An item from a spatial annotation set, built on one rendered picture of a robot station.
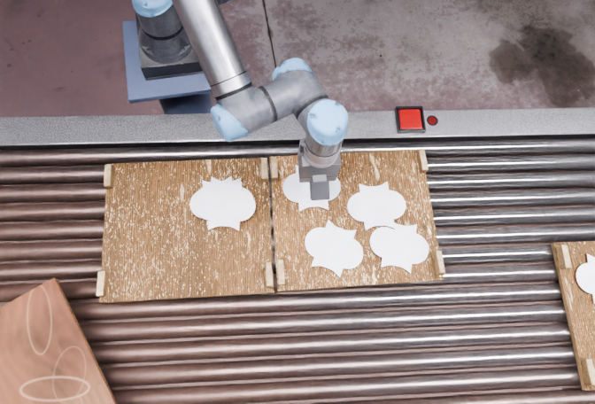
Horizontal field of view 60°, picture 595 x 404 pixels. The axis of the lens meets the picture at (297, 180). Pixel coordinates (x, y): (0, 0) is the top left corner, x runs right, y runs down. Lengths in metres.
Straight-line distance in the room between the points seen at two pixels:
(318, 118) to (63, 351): 0.71
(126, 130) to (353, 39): 1.55
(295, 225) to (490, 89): 1.68
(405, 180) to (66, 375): 0.90
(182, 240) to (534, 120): 1.02
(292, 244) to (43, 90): 1.74
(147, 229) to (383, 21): 1.86
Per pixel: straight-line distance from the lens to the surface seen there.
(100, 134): 1.46
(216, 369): 1.27
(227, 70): 0.96
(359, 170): 1.35
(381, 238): 1.30
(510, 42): 2.95
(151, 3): 1.34
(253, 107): 0.97
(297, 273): 1.26
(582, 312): 1.47
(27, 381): 1.24
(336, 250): 1.27
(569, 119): 1.66
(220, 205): 1.28
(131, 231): 1.33
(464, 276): 1.37
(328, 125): 0.94
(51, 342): 1.23
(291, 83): 0.99
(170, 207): 1.32
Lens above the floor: 2.18
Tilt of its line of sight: 70 degrees down
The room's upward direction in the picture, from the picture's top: 9 degrees clockwise
